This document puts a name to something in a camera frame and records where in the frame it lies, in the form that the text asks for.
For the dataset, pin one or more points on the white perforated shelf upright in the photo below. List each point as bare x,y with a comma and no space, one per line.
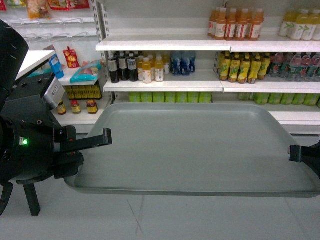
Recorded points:
101,19

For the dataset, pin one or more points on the red snack pouch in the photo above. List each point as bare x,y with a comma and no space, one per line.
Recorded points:
71,58

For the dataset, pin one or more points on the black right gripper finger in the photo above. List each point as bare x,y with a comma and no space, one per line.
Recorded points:
299,153

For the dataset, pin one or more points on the grey-silver rectangular tray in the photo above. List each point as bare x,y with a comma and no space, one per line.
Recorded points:
185,149

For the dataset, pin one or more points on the teal snack bag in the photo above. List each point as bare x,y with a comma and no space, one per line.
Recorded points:
89,71

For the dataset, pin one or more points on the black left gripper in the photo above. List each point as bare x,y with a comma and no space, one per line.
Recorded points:
33,145

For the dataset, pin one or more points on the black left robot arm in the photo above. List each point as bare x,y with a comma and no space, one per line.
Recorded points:
13,51

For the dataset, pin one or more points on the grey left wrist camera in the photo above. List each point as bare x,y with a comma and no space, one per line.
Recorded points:
54,94

